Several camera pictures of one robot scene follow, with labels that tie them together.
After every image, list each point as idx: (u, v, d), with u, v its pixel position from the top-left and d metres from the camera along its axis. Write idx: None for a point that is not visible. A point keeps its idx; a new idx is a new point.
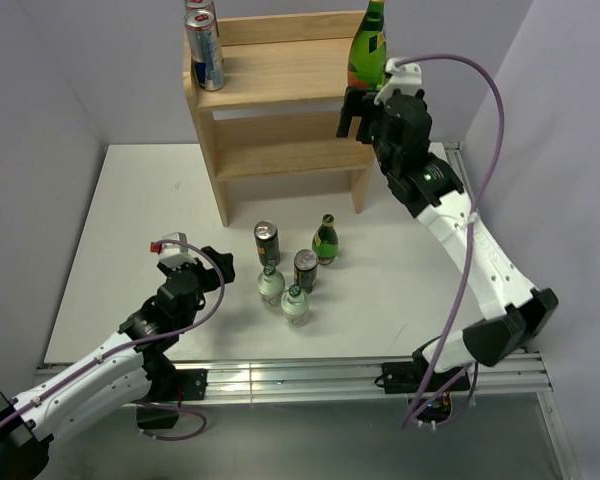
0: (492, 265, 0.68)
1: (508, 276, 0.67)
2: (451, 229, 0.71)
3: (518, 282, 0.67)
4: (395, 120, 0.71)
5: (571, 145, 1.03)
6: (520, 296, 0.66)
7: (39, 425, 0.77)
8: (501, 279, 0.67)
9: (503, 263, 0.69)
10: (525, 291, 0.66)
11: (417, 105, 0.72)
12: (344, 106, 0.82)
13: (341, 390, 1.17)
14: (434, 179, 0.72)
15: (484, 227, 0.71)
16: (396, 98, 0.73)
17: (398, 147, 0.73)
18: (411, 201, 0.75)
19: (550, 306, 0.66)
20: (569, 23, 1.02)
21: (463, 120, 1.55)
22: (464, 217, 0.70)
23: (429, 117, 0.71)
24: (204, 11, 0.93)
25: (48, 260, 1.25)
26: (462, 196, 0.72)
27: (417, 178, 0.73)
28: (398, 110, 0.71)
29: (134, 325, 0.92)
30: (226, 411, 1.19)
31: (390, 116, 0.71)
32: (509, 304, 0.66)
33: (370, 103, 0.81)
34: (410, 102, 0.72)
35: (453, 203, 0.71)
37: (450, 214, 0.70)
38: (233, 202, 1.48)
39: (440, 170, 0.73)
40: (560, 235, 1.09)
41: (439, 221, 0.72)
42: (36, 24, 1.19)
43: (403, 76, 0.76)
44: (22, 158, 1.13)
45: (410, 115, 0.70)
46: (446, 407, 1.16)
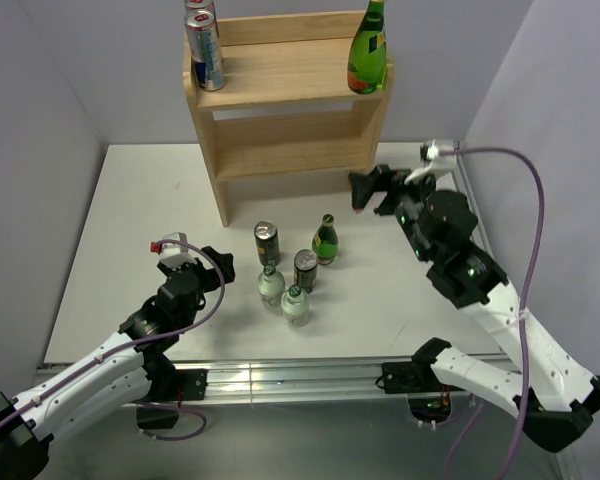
0: (550, 360, 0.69)
1: (566, 369, 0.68)
2: (503, 324, 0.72)
3: (577, 374, 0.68)
4: (441, 223, 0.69)
5: (570, 145, 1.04)
6: (583, 390, 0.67)
7: (39, 425, 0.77)
8: (561, 374, 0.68)
9: (559, 354, 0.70)
10: (586, 384, 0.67)
11: (460, 203, 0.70)
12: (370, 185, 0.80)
13: (341, 390, 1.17)
14: (479, 273, 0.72)
15: (534, 318, 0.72)
16: (437, 195, 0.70)
17: (443, 246, 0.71)
18: (455, 294, 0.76)
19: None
20: (569, 23, 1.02)
21: (463, 120, 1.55)
22: (514, 312, 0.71)
23: (474, 215, 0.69)
24: (204, 11, 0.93)
25: (48, 260, 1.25)
26: (508, 287, 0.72)
27: (463, 275, 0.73)
28: (443, 212, 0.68)
29: (134, 325, 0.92)
30: (226, 411, 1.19)
31: (435, 218, 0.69)
32: (574, 400, 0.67)
33: (399, 185, 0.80)
34: (453, 200, 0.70)
35: (500, 298, 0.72)
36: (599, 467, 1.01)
37: (502, 310, 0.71)
38: (234, 202, 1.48)
39: (483, 262, 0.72)
40: (560, 235, 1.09)
41: (489, 315, 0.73)
42: (36, 24, 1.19)
43: (444, 162, 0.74)
44: (22, 158, 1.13)
45: (457, 219, 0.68)
46: (446, 407, 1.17)
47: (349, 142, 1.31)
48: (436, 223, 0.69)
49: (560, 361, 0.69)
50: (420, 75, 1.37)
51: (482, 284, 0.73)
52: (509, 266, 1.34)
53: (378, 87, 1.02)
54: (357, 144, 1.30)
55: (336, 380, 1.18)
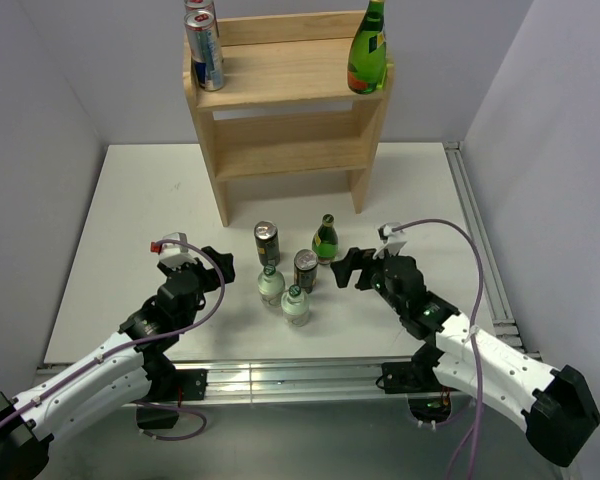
0: (507, 362, 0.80)
1: (524, 366, 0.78)
2: (460, 344, 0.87)
3: (536, 369, 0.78)
4: (394, 279, 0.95)
5: (570, 145, 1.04)
6: (543, 380, 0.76)
7: (39, 424, 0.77)
8: (518, 371, 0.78)
9: (515, 356, 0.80)
10: (544, 374, 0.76)
11: (407, 264, 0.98)
12: (349, 262, 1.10)
13: (340, 390, 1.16)
14: (434, 310, 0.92)
15: (487, 332, 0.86)
16: (391, 261, 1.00)
17: (402, 295, 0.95)
18: (425, 335, 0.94)
19: (575, 381, 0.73)
20: (569, 23, 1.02)
21: (463, 121, 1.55)
22: (466, 332, 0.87)
23: (417, 272, 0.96)
24: (204, 11, 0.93)
25: (48, 260, 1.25)
26: (459, 316, 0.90)
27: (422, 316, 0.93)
28: (395, 272, 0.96)
29: (135, 325, 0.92)
30: (226, 411, 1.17)
31: (390, 276, 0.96)
32: (536, 389, 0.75)
33: (370, 258, 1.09)
34: (402, 263, 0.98)
35: (454, 325, 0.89)
36: (599, 467, 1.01)
37: (454, 334, 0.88)
38: (234, 203, 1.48)
39: (436, 303, 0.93)
40: (560, 235, 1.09)
41: (450, 342, 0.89)
42: (36, 24, 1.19)
43: (396, 237, 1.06)
44: (22, 158, 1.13)
45: (404, 275, 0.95)
46: (446, 407, 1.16)
47: (349, 142, 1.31)
48: (391, 280, 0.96)
49: (516, 360, 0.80)
50: (420, 75, 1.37)
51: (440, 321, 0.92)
52: (509, 266, 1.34)
53: (378, 87, 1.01)
54: (357, 144, 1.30)
55: (336, 381, 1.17)
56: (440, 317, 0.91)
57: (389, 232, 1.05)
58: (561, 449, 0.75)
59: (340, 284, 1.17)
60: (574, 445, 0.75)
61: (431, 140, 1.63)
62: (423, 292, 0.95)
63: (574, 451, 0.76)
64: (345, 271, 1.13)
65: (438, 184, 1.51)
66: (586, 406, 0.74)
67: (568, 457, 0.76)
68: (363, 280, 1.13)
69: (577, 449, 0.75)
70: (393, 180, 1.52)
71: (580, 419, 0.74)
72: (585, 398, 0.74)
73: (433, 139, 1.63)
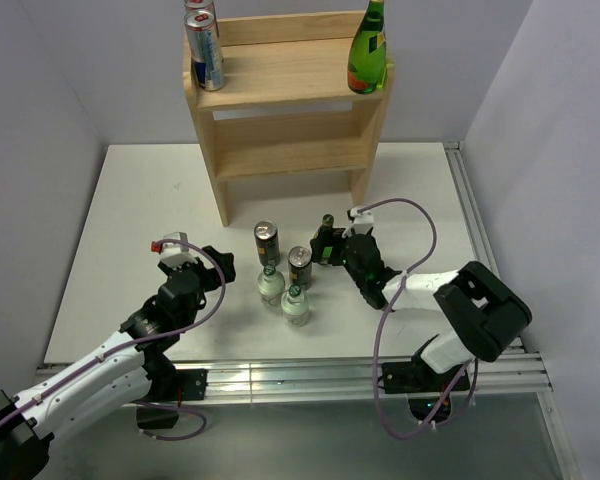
0: (424, 281, 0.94)
1: (435, 276, 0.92)
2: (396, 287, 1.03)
3: (447, 275, 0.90)
4: (355, 255, 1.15)
5: (569, 146, 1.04)
6: (447, 277, 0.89)
7: (40, 423, 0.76)
8: (431, 282, 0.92)
9: (431, 275, 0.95)
10: (447, 274, 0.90)
11: (365, 241, 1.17)
12: (321, 240, 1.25)
13: (341, 391, 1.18)
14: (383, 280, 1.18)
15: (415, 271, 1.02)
16: (351, 240, 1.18)
17: (363, 271, 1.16)
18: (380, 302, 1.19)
19: (471, 268, 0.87)
20: (568, 23, 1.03)
21: (463, 121, 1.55)
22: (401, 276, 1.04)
23: (374, 249, 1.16)
24: (204, 11, 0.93)
25: (48, 260, 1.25)
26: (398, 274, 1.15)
27: (376, 287, 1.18)
28: (355, 249, 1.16)
29: (135, 325, 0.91)
30: (226, 411, 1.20)
31: (352, 254, 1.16)
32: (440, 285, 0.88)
33: (339, 235, 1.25)
34: (361, 241, 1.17)
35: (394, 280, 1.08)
36: None
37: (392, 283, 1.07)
38: (234, 202, 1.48)
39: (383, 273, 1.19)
40: (560, 234, 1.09)
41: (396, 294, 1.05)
42: (36, 25, 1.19)
43: (362, 218, 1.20)
44: (22, 158, 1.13)
45: (362, 251, 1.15)
46: (446, 407, 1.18)
47: (349, 142, 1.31)
48: (353, 258, 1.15)
49: (430, 275, 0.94)
50: (419, 75, 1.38)
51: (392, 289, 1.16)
52: (509, 266, 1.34)
53: (378, 87, 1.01)
54: (358, 144, 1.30)
55: (336, 381, 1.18)
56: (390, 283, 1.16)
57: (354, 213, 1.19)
58: (480, 336, 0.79)
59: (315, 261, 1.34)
60: (488, 326, 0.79)
61: (431, 140, 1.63)
62: (379, 266, 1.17)
63: (497, 337, 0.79)
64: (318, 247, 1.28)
65: (439, 184, 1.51)
66: (496, 293, 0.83)
67: (498, 347, 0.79)
68: (334, 257, 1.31)
69: (498, 334, 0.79)
70: (393, 180, 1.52)
71: (500, 307, 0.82)
72: (494, 284, 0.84)
73: (433, 139, 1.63)
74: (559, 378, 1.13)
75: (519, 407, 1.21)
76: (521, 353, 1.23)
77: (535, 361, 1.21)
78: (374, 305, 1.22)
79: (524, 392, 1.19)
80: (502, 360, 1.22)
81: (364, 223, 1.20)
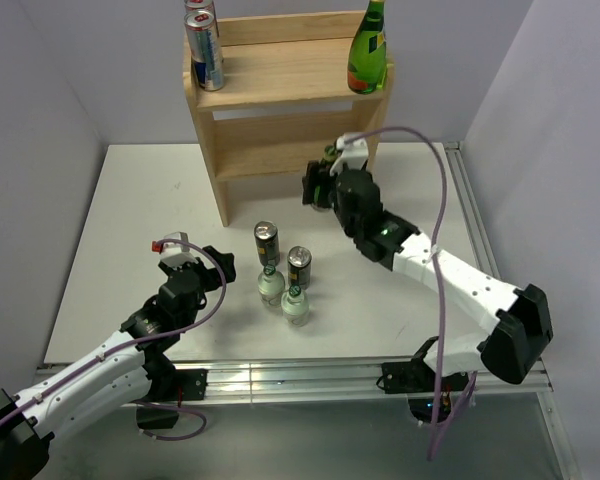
0: (469, 283, 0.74)
1: (487, 286, 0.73)
2: (419, 264, 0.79)
3: (500, 287, 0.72)
4: (348, 194, 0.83)
5: (569, 145, 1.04)
6: (507, 299, 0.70)
7: (40, 422, 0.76)
8: (481, 291, 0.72)
9: (478, 276, 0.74)
10: (508, 294, 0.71)
11: (362, 178, 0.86)
12: (307, 178, 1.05)
13: (341, 390, 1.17)
14: (390, 232, 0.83)
15: (449, 253, 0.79)
16: (344, 176, 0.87)
17: (357, 215, 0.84)
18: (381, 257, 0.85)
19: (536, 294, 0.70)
20: (568, 23, 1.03)
21: (464, 121, 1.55)
22: (427, 252, 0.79)
23: (374, 184, 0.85)
24: (204, 11, 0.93)
25: (48, 259, 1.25)
26: (419, 236, 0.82)
27: (377, 235, 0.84)
28: (348, 185, 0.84)
29: (136, 325, 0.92)
30: (226, 411, 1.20)
31: (343, 191, 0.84)
32: (498, 309, 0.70)
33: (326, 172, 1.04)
34: (355, 177, 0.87)
35: (413, 244, 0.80)
36: None
37: (414, 253, 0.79)
38: (234, 202, 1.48)
39: (395, 224, 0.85)
40: (561, 232, 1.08)
41: (407, 263, 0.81)
42: (36, 25, 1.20)
43: (352, 150, 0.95)
44: (23, 158, 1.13)
45: (359, 188, 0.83)
46: (446, 407, 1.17)
47: None
48: (344, 196, 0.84)
49: (478, 281, 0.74)
50: (419, 75, 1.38)
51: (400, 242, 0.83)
52: (509, 266, 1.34)
53: (378, 87, 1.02)
54: None
55: (336, 381, 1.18)
56: (401, 238, 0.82)
57: (342, 144, 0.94)
58: (516, 371, 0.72)
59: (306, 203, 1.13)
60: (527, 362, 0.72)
61: (431, 140, 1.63)
62: (380, 209, 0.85)
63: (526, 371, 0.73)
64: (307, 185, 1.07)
65: (439, 184, 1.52)
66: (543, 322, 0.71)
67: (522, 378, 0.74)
68: None
69: (528, 366, 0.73)
70: (392, 180, 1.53)
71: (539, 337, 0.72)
72: (545, 313, 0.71)
73: (433, 139, 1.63)
74: (559, 379, 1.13)
75: (518, 407, 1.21)
76: None
77: (535, 361, 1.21)
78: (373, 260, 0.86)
79: (523, 392, 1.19)
80: None
81: (361, 153, 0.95)
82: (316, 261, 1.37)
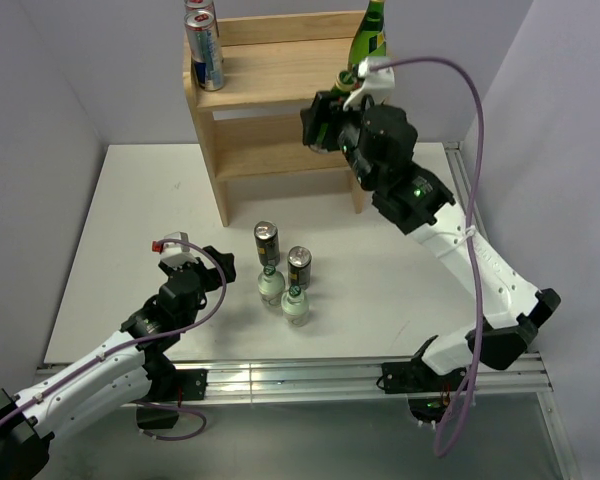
0: (497, 279, 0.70)
1: (512, 285, 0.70)
2: (451, 245, 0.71)
3: (523, 287, 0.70)
4: (379, 136, 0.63)
5: (569, 145, 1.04)
6: (529, 303, 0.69)
7: (40, 422, 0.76)
8: (507, 290, 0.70)
9: (505, 270, 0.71)
10: (530, 297, 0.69)
11: (396, 116, 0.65)
12: (311, 111, 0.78)
13: (341, 390, 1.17)
14: (425, 194, 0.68)
15: (480, 236, 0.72)
16: (373, 111, 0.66)
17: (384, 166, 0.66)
18: (402, 218, 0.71)
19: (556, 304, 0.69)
20: (568, 23, 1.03)
21: (463, 121, 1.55)
22: (461, 231, 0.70)
23: (412, 125, 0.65)
24: (204, 11, 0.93)
25: (48, 259, 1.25)
26: (454, 208, 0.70)
27: (405, 194, 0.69)
28: (380, 125, 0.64)
29: (136, 325, 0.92)
30: (227, 411, 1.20)
31: (372, 132, 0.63)
32: (520, 314, 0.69)
33: (339, 109, 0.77)
34: (387, 114, 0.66)
35: (447, 218, 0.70)
36: None
37: (448, 230, 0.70)
38: (234, 202, 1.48)
39: (428, 182, 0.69)
40: (561, 232, 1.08)
41: (435, 236, 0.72)
42: (36, 24, 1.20)
43: (378, 79, 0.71)
44: (23, 158, 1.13)
45: (395, 131, 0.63)
46: (446, 408, 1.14)
47: None
48: (374, 139, 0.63)
49: (505, 277, 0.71)
50: (419, 75, 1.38)
51: (431, 206, 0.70)
52: None
53: None
54: None
55: (335, 381, 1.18)
56: (434, 199, 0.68)
57: (364, 73, 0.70)
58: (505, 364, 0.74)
59: (304, 144, 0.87)
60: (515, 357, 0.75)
61: (431, 140, 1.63)
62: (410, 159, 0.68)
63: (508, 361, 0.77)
64: (308, 122, 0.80)
65: None
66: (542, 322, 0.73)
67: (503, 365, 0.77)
68: None
69: None
70: None
71: None
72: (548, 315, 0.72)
73: (433, 139, 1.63)
74: (559, 379, 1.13)
75: (518, 407, 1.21)
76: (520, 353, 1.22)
77: (535, 361, 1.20)
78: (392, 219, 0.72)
79: (523, 392, 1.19)
80: None
81: (386, 84, 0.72)
82: (316, 261, 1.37)
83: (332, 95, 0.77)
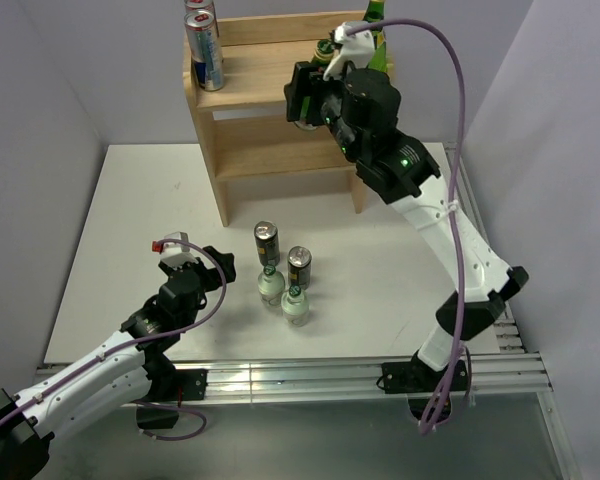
0: (473, 255, 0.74)
1: (486, 261, 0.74)
2: (433, 218, 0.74)
3: (496, 264, 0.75)
4: (361, 99, 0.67)
5: (569, 145, 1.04)
6: (500, 280, 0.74)
7: (40, 422, 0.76)
8: (482, 266, 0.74)
9: (481, 248, 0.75)
10: (503, 273, 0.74)
11: (378, 83, 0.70)
12: (296, 85, 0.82)
13: (341, 391, 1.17)
14: (411, 163, 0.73)
15: (460, 212, 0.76)
16: (356, 77, 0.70)
17: (367, 130, 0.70)
18: (387, 188, 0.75)
19: (524, 283, 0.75)
20: (568, 22, 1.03)
21: (463, 121, 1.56)
22: (444, 206, 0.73)
23: (393, 90, 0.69)
24: (204, 11, 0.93)
25: (48, 259, 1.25)
26: (438, 180, 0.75)
27: (390, 161, 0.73)
28: (362, 90, 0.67)
29: (136, 325, 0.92)
30: (227, 411, 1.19)
31: (354, 95, 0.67)
32: (492, 289, 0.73)
33: (320, 79, 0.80)
34: (370, 81, 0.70)
35: (432, 191, 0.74)
36: None
37: (432, 203, 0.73)
38: (234, 202, 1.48)
39: (414, 152, 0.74)
40: (561, 232, 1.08)
41: (419, 209, 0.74)
42: (36, 24, 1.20)
43: (356, 43, 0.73)
44: (23, 158, 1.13)
45: (377, 95, 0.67)
46: (447, 407, 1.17)
47: None
48: (357, 101, 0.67)
49: (481, 254, 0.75)
50: (419, 75, 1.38)
51: (415, 176, 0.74)
52: None
53: None
54: None
55: (336, 381, 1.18)
56: (418, 168, 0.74)
57: (341, 38, 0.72)
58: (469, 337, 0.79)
59: (290, 119, 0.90)
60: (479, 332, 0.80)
61: (431, 140, 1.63)
62: (393, 128, 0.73)
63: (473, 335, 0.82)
64: (292, 96, 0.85)
65: None
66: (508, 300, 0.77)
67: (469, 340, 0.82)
68: None
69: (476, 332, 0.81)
70: None
71: None
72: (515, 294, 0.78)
73: (433, 139, 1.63)
74: (559, 379, 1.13)
75: (518, 407, 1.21)
76: (521, 353, 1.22)
77: (535, 361, 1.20)
78: (377, 189, 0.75)
79: (523, 392, 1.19)
80: (503, 360, 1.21)
81: (364, 49, 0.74)
82: (316, 261, 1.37)
83: (311, 66, 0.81)
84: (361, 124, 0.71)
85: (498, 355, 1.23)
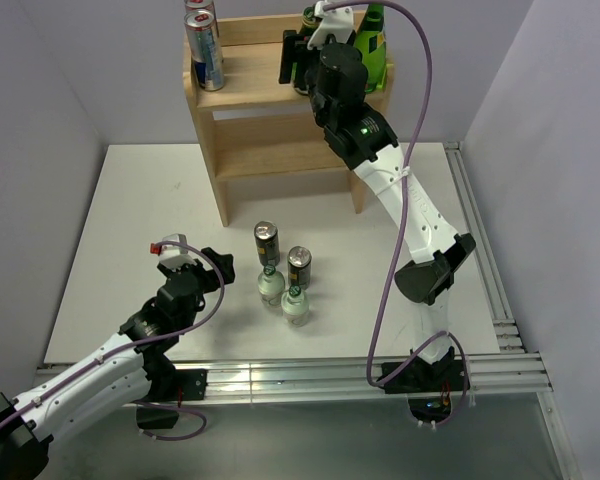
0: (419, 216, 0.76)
1: (435, 225, 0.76)
2: (387, 183, 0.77)
3: (444, 228, 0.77)
4: (332, 72, 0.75)
5: (568, 145, 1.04)
6: (447, 242, 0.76)
7: (39, 425, 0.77)
8: (430, 229, 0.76)
9: (430, 211, 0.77)
10: (450, 237, 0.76)
11: (351, 58, 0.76)
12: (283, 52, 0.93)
13: (342, 391, 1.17)
14: (370, 132, 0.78)
15: (414, 180, 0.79)
16: (332, 51, 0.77)
17: (335, 100, 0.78)
18: (349, 153, 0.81)
19: (469, 250, 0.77)
20: (569, 23, 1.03)
21: (464, 121, 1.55)
22: (398, 172, 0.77)
23: (362, 65, 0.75)
24: (204, 11, 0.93)
25: (48, 258, 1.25)
26: (395, 149, 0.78)
27: (353, 129, 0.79)
28: (334, 63, 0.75)
29: (135, 326, 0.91)
30: (227, 411, 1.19)
31: (327, 68, 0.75)
32: (438, 250, 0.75)
33: (303, 48, 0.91)
34: (342, 55, 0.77)
35: (387, 158, 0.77)
36: None
37: (386, 169, 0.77)
38: (234, 202, 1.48)
39: (376, 123, 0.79)
40: (561, 233, 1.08)
41: (375, 174, 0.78)
42: (35, 24, 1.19)
43: (336, 17, 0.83)
44: (22, 159, 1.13)
45: (346, 68, 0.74)
46: (446, 407, 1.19)
47: None
48: (328, 73, 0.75)
49: (430, 217, 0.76)
50: (420, 75, 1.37)
51: (375, 144, 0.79)
52: (509, 267, 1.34)
53: (378, 87, 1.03)
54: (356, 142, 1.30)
55: (336, 381, 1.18)
56: (378, 137, 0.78)
57: (321, 13, 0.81)
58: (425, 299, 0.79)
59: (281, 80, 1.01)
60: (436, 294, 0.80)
61: (431, 140, 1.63)
62: (360, 100, 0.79)
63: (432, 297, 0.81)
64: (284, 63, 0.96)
65: (439, 185, 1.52)
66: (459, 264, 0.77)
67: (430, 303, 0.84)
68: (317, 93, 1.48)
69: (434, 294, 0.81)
70: None
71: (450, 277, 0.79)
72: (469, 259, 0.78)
73: (433, 139, 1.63)
74: (559, 378, 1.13)
75: (518, 407, 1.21)
76: (521, 354, 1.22)
77: (535, 362, 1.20)
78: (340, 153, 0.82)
79: (523, 392, 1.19)
80: (503, 360, 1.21)
81: (341, 23, 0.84)
82: (316, 260, 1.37)
83: (298, 36, 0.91)
84: (331, 93, 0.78)
85: (499, 354, 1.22)
